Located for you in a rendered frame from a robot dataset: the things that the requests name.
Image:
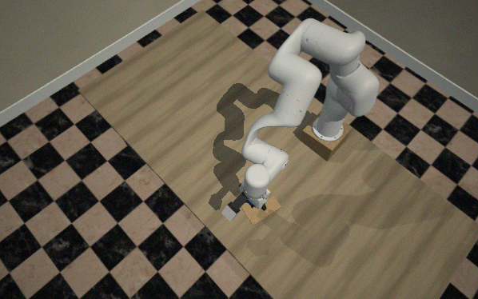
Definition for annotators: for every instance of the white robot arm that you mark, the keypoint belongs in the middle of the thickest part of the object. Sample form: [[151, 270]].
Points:
[[300, 80]]

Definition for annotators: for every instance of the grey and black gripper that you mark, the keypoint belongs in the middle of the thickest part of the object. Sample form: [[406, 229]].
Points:
[[257, 203]]

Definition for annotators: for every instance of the brown mat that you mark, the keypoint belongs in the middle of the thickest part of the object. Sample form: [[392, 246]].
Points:
[[255, 215]]

